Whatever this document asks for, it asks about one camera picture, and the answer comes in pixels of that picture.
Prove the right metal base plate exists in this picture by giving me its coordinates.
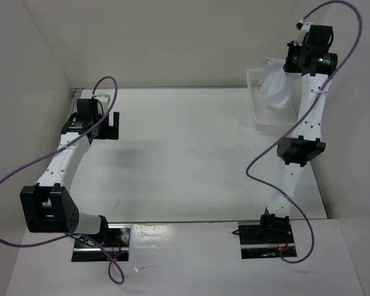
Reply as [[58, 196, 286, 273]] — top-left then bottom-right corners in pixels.
[[232, 221, 297, 259]]

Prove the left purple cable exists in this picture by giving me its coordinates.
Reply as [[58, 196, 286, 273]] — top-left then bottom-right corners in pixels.
[[0, 76, 126, 285]]

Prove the metal base plate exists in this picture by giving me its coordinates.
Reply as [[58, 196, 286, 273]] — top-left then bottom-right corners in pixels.
[[71, 223, 131, 263], [232, 221, 297, 259]]

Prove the white skirt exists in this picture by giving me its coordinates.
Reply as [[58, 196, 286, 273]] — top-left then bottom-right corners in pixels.
[[257, 57, 298, 110]]

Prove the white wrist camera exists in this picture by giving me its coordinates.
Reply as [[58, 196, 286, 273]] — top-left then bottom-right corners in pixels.
[[295, 20, 316, 46], [92, 94, 111, 109]]

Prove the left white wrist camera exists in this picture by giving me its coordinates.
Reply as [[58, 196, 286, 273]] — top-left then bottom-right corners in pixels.
[[92, 94, 111, 109]]

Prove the purple cable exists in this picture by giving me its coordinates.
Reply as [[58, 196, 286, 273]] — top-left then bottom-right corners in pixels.
[[0, 76, 126, 285], [245, 0, 364, 263]]

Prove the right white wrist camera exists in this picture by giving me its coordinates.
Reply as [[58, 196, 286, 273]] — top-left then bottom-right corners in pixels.
[[295, 20, 316, 46]]

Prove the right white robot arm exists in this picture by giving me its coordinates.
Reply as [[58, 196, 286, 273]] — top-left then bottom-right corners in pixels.
[[258, 22, 337, 243]]

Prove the white perforated plastic basket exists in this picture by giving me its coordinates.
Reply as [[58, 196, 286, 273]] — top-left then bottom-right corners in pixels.
[[246, 68, 302, 137]]

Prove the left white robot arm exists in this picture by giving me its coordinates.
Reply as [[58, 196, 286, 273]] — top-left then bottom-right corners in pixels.
[[20, 94, 120, 247]]

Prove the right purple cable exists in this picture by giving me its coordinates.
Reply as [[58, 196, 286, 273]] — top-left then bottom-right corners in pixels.
[[245, 0, 364, 263]]

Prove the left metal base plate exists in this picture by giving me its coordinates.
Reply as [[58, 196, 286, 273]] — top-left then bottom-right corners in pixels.
[[71, 223, 131, 263]]

